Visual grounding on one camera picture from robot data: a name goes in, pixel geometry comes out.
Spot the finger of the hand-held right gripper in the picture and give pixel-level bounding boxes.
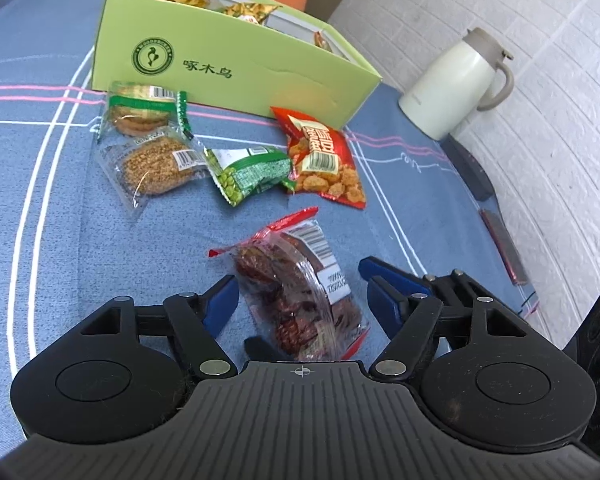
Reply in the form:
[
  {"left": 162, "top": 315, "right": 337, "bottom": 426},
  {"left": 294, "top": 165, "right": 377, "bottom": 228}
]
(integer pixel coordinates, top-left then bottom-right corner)
[{"left": 358, "top": 257, "right": 486, "bottom": 306}]

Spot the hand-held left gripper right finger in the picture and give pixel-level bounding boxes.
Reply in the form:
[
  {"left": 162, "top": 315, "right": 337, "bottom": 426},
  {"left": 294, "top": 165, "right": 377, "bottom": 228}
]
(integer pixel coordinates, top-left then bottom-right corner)
[{"left": 367, "top": 276, "right": 528, "bottom": 382}]

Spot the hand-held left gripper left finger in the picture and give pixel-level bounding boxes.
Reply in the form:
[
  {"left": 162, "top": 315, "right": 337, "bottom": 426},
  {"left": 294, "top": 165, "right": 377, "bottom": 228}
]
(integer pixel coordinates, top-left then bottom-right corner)
[{"left": 80, "top": 275, "right": 240, "bottom": 379}]

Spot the clear red-edged dates packet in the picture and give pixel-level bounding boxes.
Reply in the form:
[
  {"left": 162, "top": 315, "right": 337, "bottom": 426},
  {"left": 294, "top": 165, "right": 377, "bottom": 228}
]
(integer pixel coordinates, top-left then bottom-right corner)
[{"left": 209, "top": 206, "right": 371, "bottom": 361}]

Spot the green cardboard box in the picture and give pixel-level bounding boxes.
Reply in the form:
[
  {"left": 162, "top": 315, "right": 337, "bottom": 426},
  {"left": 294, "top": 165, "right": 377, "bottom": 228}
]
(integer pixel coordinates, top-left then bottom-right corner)
[{"left": 91, "top": 0, "right": 383, "bottom": 128}]

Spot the phone with red case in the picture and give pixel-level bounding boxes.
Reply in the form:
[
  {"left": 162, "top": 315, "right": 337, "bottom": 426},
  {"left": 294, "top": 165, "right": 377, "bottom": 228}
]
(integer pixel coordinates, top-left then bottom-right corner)
[{"left": 480, "top": 209, "right": 529, "bottom": 287}]

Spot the black rectangular device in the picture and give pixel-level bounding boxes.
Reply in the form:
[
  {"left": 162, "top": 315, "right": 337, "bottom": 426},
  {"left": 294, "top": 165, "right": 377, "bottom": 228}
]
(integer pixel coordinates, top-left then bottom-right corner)
[{"left": 442, "top": 137, "right": 495, "bottom": 201}]

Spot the red bean snack packet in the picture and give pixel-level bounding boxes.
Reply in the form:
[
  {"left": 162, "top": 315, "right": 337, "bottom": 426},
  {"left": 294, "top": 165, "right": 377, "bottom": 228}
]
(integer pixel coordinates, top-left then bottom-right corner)
[{"left": 270, "top": 106, "right": 368, "bottom": 210}]

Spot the green pea snack packet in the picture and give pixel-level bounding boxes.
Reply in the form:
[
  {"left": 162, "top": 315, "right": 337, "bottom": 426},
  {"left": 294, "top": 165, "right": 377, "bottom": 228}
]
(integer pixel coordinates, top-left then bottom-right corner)
[{"left": 203, "top": 145, "right": 293, "bottom": 208}]

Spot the clear sesame cookie packet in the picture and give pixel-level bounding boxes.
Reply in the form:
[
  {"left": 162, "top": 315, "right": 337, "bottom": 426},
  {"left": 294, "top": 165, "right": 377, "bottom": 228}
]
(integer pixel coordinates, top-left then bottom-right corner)
[{"left": 92, "top": 127, "right": 211, "bottom": 218}]

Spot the blue checked tablecloth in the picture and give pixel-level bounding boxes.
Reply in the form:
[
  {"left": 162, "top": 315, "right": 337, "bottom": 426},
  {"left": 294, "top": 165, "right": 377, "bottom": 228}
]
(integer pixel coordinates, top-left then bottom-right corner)
[{"left": 0, "top": 0, "right": 538, "bottom": 366}]

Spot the white thermos jug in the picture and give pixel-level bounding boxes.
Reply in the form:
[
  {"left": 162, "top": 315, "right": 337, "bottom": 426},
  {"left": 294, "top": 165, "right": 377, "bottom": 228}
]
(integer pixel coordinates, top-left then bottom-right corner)
[{"left": 399, "top": 27, "right": 515, "bottom": 141}]

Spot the green-edged cookie packet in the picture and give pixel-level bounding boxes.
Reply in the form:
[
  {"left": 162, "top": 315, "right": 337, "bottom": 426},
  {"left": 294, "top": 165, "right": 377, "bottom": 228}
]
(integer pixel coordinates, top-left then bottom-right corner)
[{"left": 100, "top": 80, "right": 193, "bottom": 138}]

